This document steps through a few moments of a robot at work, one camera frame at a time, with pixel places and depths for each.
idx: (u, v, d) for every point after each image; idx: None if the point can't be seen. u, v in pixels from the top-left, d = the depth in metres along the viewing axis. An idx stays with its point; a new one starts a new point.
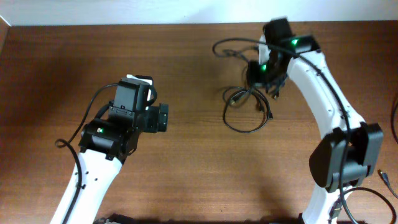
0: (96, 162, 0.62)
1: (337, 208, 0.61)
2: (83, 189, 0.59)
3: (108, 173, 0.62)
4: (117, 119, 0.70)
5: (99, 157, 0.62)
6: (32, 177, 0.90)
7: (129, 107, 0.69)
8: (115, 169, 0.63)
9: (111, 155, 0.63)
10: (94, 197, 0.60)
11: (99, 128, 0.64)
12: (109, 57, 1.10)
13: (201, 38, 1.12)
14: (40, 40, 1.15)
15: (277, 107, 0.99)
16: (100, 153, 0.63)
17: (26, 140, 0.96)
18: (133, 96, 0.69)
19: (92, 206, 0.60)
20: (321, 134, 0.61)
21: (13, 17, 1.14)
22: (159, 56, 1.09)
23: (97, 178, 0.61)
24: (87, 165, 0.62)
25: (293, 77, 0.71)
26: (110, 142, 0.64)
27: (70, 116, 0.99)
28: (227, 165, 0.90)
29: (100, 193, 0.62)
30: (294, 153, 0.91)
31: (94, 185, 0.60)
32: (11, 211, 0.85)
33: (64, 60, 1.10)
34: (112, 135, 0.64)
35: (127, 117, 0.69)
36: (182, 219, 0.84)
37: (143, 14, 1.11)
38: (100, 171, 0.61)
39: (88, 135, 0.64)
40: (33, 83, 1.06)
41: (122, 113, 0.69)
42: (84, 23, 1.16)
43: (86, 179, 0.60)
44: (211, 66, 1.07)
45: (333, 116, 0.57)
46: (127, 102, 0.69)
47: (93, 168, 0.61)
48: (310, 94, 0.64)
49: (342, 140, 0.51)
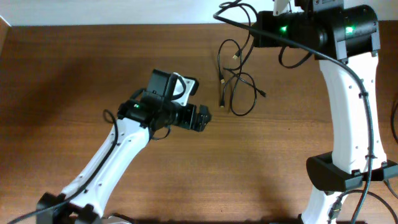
0: (132, 126, 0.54)
1: (337, 210, 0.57)
2: (117, 146, 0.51)
3: (142, 138, 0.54)
4: (147, 102, 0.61)
5: (133, 124, 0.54)
6: (30, 177, 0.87)
7: (159, 93, 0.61)
8: (146, 136, 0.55)
9: (144, 123, 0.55)
10: (125, 158, 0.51)
11: (134, 104, 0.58)
12: (106, 56, 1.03)
13: (203, 36, 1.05)
14: (38, 39, 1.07)
15: (280, 106, 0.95)
16: (134, 122, 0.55)
17: (24, 140, 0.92)
18: (164, 82, 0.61)
19: (121, 170, 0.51)
20: (334, 155, 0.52)
21: (10, 17, 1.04)
22: (159, 55, 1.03)
23: (132, 138, 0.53)
24: (124, 127, 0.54)
25: (326, 74, 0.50)
26: (143, 116, 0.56)
27: (69, 115, 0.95)
28: (228, 165, 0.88)
29: (130, 157, 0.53)
30: (296, 154, 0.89)
31: (129, 145, 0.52)
32: (11, 212, 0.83)
33: (63, 58, 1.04)
34: (144, 112, 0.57)
35: (157, 101, 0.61)
36: (182, 219, 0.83)
37: (141, 14, 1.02)
38: (135, 133, 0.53)
39: (124, 110, 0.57)
40: (30, 80, 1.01)
41: (152, 98, 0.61)
42: (81, 23, 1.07)
43: (122, 139, 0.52)
44: (216, 63, 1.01)
45: (357, 157, 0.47)
46: (158, 88, 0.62)
47: (130, 128, 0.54)
48: (339, 114, 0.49)
49: (357, 179, 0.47)
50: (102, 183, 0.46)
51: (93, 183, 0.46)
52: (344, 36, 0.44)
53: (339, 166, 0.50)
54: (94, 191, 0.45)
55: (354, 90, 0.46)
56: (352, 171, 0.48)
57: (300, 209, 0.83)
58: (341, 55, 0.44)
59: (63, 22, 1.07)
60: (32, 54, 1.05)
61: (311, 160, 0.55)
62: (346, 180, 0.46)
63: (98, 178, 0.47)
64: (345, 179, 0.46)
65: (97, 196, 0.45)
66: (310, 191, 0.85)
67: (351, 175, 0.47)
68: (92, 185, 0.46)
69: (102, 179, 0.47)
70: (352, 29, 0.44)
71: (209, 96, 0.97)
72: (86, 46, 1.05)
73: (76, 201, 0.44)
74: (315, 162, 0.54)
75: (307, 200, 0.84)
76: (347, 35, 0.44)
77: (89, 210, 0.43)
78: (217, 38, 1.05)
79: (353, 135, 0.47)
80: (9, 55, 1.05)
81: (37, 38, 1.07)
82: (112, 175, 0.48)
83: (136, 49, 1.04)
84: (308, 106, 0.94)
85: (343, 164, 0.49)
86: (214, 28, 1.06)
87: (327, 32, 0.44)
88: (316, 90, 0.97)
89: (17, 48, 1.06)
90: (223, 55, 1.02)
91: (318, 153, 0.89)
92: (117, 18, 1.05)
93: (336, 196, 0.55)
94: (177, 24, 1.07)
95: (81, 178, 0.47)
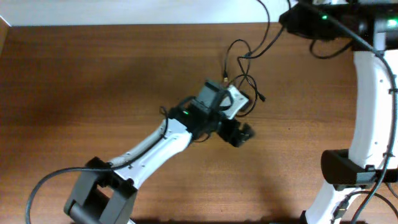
0: (178, 127, 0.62)
1: (342, 208, 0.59)
2: (163, 139, 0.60)
3: (184, 140, 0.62)
4: (193, 111, 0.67)
5: (181, 126, 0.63)
6: (30, 177, 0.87)
7: (206, 105, 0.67)
8: (188, 139, 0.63)
9: (188, 129, 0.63)
10: (168, 151, 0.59)
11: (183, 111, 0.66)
12: (106, 56, 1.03)
13: (203, 36, 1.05)
14: (38, 39, 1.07)
15: (280, 106, 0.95)
16: (180, 124, 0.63)
17: (25, 140, 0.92)
18: (214, 96, 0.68)
19: (163, 160, 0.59)
20: (351, 149, 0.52)
21: (11, 17, 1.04)
22: (160, 55, 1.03)
23: (176, 137, 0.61)
24: (171, 125, 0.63)
25: (359, 68, 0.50)
26: (188, 123, 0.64)
27: (69, 115, 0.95)
28: (228, 165, 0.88)
29: (171, 153, 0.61)
30: (296, 154, 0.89)
31: (174, 142, 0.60)
32: (12, 211, 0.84)
33: (63, 58, 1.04)
34: (188, 121, 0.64)
35: (203, 112, 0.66)
36: (182, 219, 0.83)
37: (142, 14, 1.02)
38: (180, 134, 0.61)
39: (173, 112, 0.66)
40: (31, 80, 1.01)
41: (199, 107, 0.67)
42: (82, 23, 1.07)
43: (168, 134, 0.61)
44: (216, 63, 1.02)
45: (375, 151, 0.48)
46: (206, 99, 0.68)
47: (176, 128, 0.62)
48: (367, 108, 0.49)
49: (369, 174, 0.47)
50: (143, 165, 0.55)
51: (137, 163, 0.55)
52: (384, 28, 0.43)
53: (355, 160, 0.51)
54: (135, 169, 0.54)
55: (385, 85, 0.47)
56: (365, 165, 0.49)
57: (300, 209, 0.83)
58: (379, 46, 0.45)
59: (63, 22, 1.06)
60: (32, 54, 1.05)
61: (326, 152, 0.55)
62: (359, 173, 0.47)
63: (140, 161, 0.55)
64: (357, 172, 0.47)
65: (137, 174, 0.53)
66: (310, 191, 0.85)
67: (364, 170, 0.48)
68: (135, 164, 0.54)
69: (144, 162, 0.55)
70: (395, 22, 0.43)
71: None
72: (87, 46, 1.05)
73: (120, 173, 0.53)
74: (331, 154, 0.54)
75: (307, 200, 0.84)
76: (388, 28, 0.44)
77: (131, 182, 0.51)
78: (217, 38, 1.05)
79: (376, 130, 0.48)
80: (10, 55, 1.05)
81: (37, 38, 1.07)
82: (152, 161, 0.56)
83: (136, 49, 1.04)
84: (308, 107, 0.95)
85: (360, 157, 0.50)
86: (214, 29, 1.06)
87: (368, 22, 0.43)
88: (316, 90, 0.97)
89: (17, 48, 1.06)
90: (223, 55, 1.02)
91: (318, 153, 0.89)
92: (117, 18, 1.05)
93: (343, 196, 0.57)
94: (177, 24, 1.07)
95: (127, 156, 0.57)
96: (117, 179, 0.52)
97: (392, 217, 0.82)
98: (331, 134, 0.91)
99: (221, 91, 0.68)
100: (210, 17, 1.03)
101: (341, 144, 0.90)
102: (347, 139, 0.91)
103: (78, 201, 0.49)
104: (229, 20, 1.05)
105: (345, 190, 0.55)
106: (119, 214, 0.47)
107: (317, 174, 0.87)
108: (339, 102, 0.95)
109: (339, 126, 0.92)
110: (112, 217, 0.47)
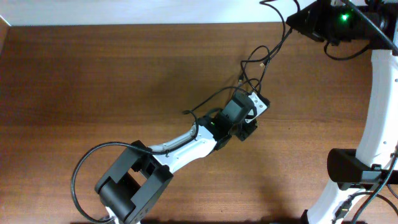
0: (207, 135, 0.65)
1: (344, 209, 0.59)
2: (194, 140, 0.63)
3: (210, 145, 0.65)
4: (219, 122, 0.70)
5: (208, 134, 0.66)
6: (31, 177, 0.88)
7: (232, 118, 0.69)
8: (213, 145, 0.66)
9: (215, 138, 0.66)
10: (197, 152, 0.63)
11: (210, 122, 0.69)
12: (106, 56, 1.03)
13: (203, 37, 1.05)
14: (38, 39, 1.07)
15: (280, 106, 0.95)
16: (208, 133, 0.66)
17: (25, 140, 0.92)
18: (240, 110, 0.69)
19: (191, 158, 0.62)
20: (359, 147, 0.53)
21: (11, 17, 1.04)
22: (160, 55, 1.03)
23: (204, 142, 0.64)
24: (201, 131, 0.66)
25: (375, 66, 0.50)
26: (215, 134, 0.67)
27: (69, 115, 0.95)
28: (228, 165, 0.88)
29: (198, 155, 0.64)
30: (296, 154, 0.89)
31: (203, 144, 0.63)
32: (12, 211, 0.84)
33: (63, 58, 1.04)
34: (215, 132, 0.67)
35: (228, 124, 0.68)
36: (182, 219, 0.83)
37: (142, 14, 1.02)
38: (208, 139, 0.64)
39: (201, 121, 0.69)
40: (31, 80, 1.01)
41: (225, 119, 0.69)
42: (82, 23, 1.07)
43: (198, 137, 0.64)
44: (216, 63, 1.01)
45: (383, 150, 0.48)
46: (232, 112, 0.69)
47: (206, 134, 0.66)
48: (378, 107, 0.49)
49: (375, 174, 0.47)
50: (177, 158, 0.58)
51: (173, 154, 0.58)
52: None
53: (361, 158, 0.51)
54: (171, 159, 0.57)
55: None
56: (372, 165, 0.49)
57: (300, 208, 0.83)
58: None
59: (63, 22, 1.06)
60: (32, 53, 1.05)
61: (334, 152, 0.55)
62: (364, 171, 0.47)
63: (176, 153, 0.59)
64: (363, 170, 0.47)
65: (172, 163, 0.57)
66: (310, 191, 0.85)
67: (370, 168, 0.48)
68: (172, 155, 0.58)
69: (179, 155, 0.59)
70: None
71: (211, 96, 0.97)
72: (86, 46, 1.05)
73: (158, 158, 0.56)
74: (338, 152, 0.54)
75: (306, 200, 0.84)
76: None
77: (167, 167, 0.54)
78: (217, 38, 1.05)
79: (385, 129, 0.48)
80: (10, 55, 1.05)
81: (36, 38, 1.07)
82: (185, 157, 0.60)
83: (135, 48, 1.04)
84: (308, 107, 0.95)
85: (368, 155, 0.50)
86: (214, 29, 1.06)
87: (389, 20, 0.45)
88: (315, 90, 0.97)
89: (17, 47, 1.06)
90: (222, 55, 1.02)
91: (318, 153, 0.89)
92: (116, 18, 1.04)
93: (346, 195, 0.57)
94: (176, 23, 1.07)
95: (164, 146, 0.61)
96: (154, 163, 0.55)
97: (391, 217, 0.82)
98: (331, 134, 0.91)
99: (247, 106, 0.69)
100: (210, 17, 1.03)
101: (341, 144, 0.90)
102: (347, 139, 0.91)
103: (114, 178, 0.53)
104: (229, 20, 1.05)
105: (349, 190, 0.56)
106: (149, 198, 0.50)
107: (316, 173, 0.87)
108: (339, 103, 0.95)
109: (339, 126, 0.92)
110: (143, 199, 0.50)
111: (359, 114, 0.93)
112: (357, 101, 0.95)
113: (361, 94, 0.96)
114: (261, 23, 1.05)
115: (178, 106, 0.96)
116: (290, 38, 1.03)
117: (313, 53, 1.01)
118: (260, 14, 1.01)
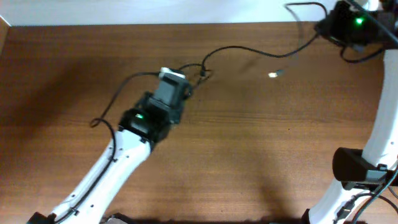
0: (132, 140, 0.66)
1: (347, 209, 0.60)
2: (114, 162, 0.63)
3: (139, 153, 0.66)
4: (153, 109, 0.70)
5: (134, 139, 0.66)
6: (31, 177, 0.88)
7: (165, 101, 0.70)
8: (145, 151, 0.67)
9: (145, 137, 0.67)
10: (121, 172, 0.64)
11: (137, 114, 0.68)
12: (106, 56, 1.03)
13: (203, 37, 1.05)
14: (38, 39, 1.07)
15: (280, 106, 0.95)
16: (135, 135, 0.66)
17: (25, 140, 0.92)
18: (172, 91, 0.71)
19: (117, 183, 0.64)
20: (366, 147, 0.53)
21: (11, 17, 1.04)
22: (160, 56, 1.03)
23: (129, 155, 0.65)
24: (122, 142, 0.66)
25: (388, 66, 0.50)
26: (146, 129, 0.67)
27: (69, 116, 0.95)
28: (228, 165, 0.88)
29: (127, 172, 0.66)
30: (296, 154, 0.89)
31: (125, 161, 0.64)
32: (12, 211, 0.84)
33: (63, 58, 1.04)
34: (147, 123, 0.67)
35: (163, 109, 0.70)
36: (182, 219, 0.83)
37: (142, 14, 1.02)
38: (133, 149, 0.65)
39: (127, 120, 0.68)
40: (31, 80, 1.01)
41: (158, 105, 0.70)
42: (82, 23, 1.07)
43: (120, 154, 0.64)
44: (216, 63, 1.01)
45: (390, 151, 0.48)
46: (166, 96, 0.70)
47: (127, 144, 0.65)
48: (388, 108, 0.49)
49: (380, 175, 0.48)
50: (92, 204, 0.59)
51: (84, 205, 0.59)
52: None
53: (367, 158, 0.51)
54: (84, 211, 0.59)
55: None
56: (378, 165, 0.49)
57: (300, 208, 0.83)
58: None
59: (63, 22, 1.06)
60: (32, 54, 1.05)
61: (340, 150, 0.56)
62: (369, 170, 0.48)
63: (89, 199, 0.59)
64: (367, 168, 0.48)
65: (87, 212, 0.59)
66: (310, 190, 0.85)
67: (375, 168, 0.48)
68: (83, 206, 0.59)
69: (93, 201, 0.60)
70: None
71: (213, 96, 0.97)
72: (86, 46, 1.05)
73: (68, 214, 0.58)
74: (344, 151, 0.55)
75: (306, 200, 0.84)
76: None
77: None
78: (217, 38, 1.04)
79: (394, 130, 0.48)
80: (10, 55, 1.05)
81: (36, 38, 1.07)
82: (104, 192, 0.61)
83: (135, 49, 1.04)
84: (308, 107, 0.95)
85: (375, 155, 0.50)
86: (214, 29, 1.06)
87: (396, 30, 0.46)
88: (316, 90, 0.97)
89: (17, 48, 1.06)
90: (222, 55, 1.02)
91: (318, 153, 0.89)
92: (116, 18, 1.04)
93: (350, 195, 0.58)
94: (176, 23, 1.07)
95: (73, 198, 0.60)
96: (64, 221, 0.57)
97: (391, 217, 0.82)
98: (331, 134, 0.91)
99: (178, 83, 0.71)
100: (210, 17, 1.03)
101: (340, 144, 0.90)
102: (346, 139, 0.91)
103: None
104: (229, 20, 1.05)
105: (353, 190, 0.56)
106: None
107: (316, 174, 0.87)
108: (339, 103, 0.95)
109: (339, 126, 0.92)
110: None
111: (358, 114, 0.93)
112: (357, 101, 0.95)
113: None
114: (261, 24, 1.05)
115: None
116: (289, 39, 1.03)
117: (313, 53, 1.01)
118: (260, 14, 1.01)
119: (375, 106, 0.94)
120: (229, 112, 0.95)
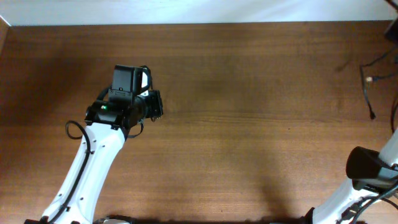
0: (103, 130, 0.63)
1: (352, 210, 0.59)
2: (92, 155, 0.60)
3: (115, 140, 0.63)
4: (115, 100, 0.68)
5: (104, 129, 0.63)
6: (31, 177, 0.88)
7: (126, 89, 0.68)
8: (120, 139, 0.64)
9: (115, 125, 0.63)
10: (101, 163, 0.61)
11: (102, 106, 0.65)
12: (105, 56, 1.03)
13: (203, 37, 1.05)
14: (37, 38, 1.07)
15: (280, 106, 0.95)
16: (104, 126, 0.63)
17: (25, 140, 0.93)
18: (130, 78, 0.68)
19: (101, 175, 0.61)
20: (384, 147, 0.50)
21: (10, 17, 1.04)
22: (159, 56, 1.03)
23: (104, 144, 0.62)
24: (94, 134, 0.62)
25: None
26: (113, 116, 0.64)
27: (69, 115, 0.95)
28: (227, 165, 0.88)
29: (107, 162, 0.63)
30: (296, 154, 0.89)
31: (102, 150, 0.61)
32: (12, 211, 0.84)
33: (62, 58, 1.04)
34: (114, 112, 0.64)
35: (125, 98, 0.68)
36: (182, 219, 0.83)
37: (142, 14, 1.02)
38: (106, 137, 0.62)
39: (92, 114, 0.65)
40: (30, 80, 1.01)
41: (120, 94, 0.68)
42: (81, 23, 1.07)
43: (95, 145, 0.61)
44: (216, 63, 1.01)
45: None
46: (125, 84, 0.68)
47: (99, 135, 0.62)
48: None
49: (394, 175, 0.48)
50: (82, 196, 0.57)
51: (74, 199, 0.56)
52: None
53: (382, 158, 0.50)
54: (76, 205, 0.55)
55: None
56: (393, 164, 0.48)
57: (300, 209, 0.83)
58: None
59: (63, 22, 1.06)
60: (31, 53, 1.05)
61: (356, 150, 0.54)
62: (382, 168, 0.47)
63: (78, 193, 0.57)
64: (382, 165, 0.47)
65: (79, 208, 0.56)
66: (310, 190, 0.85)
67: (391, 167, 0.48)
68: (73, 201, 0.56)
69: (82, 193, 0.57)
70: None
71: (214, 96, 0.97)
72: (86, 46, 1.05)
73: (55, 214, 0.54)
74: (360, 150, 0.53)
75: (306, 200, 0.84)
76: None
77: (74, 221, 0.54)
78: (217, 38, 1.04)
79: None
80: (9, 55, 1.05)
81: (36, 38, 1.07)
82: (91, 182, 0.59)
83: (135, 48, 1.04)
84: (308, 107, 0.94)
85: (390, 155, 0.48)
86: (214, 29, 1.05)
87: None
88: (316, 90, 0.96)
89: (17, 48, 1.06)
90: (222, 55, 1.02)
91: (318, 153, 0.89)
92: (117, 18, 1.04)
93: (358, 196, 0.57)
94: (176, 23, 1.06)
95: (60, 198, 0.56)
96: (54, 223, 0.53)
97: (391, 217, 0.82)
98: (331, 134, 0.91)
99: (129, 70, 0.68)
100: (209, 17, 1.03)
101: (341, 144, 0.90)
102: (347, 139, 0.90)
103: None
104: (228, 20, 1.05)
105: (362, 191, 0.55)
106: None
107: (316, 174, 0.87)
108: (339, 102, 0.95)
109: (339, 126, 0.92)
110: None
111: (358, 113, 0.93)
112: (357, 101, 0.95)
113: (361, 94, 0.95)
114: (260, 24, 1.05)
115: (178, 106, 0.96)
116: (289, 38, 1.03)
117: (313, 53, 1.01)
118: (259, 13, 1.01)
119: (375, 106, 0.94)
120: (229, 111, 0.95)
